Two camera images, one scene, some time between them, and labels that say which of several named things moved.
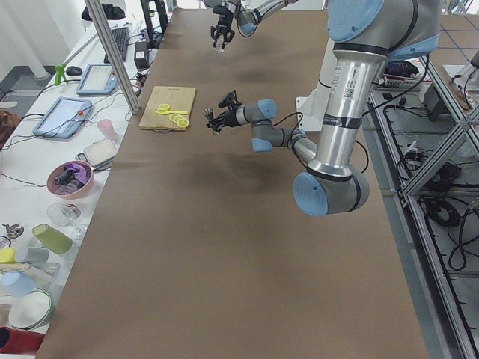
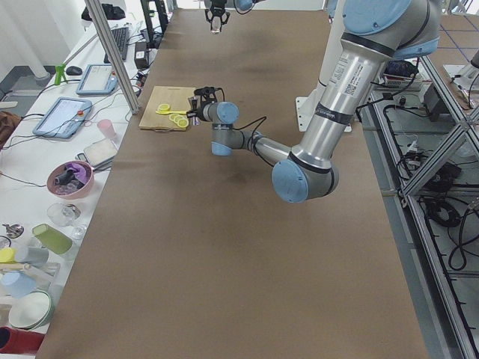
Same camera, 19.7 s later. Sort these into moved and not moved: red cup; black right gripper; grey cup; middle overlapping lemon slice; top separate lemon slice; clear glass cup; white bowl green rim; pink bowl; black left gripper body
Moved: clear glass cup; black left gripper body; black right gripper
Not moved: grey cup; middle overlapping lemon slice; pink bowl; white bowl green rim; red cup; top separate lemon slice
